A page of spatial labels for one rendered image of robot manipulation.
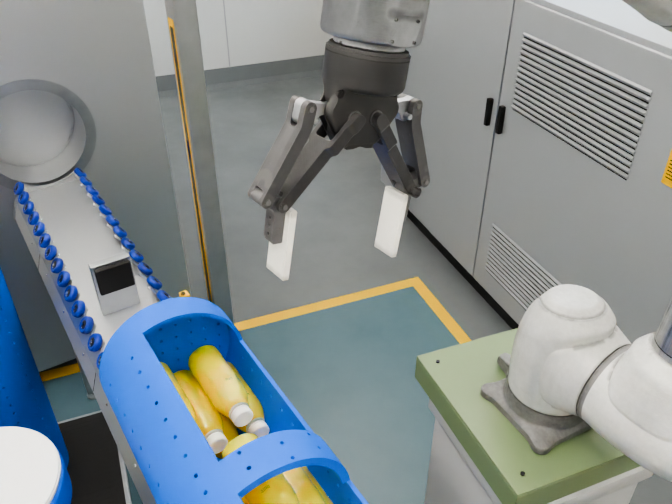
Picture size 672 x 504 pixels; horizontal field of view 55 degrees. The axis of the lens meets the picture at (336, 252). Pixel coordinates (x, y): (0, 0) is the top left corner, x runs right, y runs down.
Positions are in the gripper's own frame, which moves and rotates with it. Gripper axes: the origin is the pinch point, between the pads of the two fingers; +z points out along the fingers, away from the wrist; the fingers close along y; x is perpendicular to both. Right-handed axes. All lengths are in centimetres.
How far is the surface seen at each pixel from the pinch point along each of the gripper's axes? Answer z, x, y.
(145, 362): 44, 47, 0
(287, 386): 143, 132, 99
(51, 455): 65, 54, -15
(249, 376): 56, 48, 23
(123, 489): 146, 113, 21
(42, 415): 119, 129, 1
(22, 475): 67, 52, -20
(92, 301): 68, 109, 11
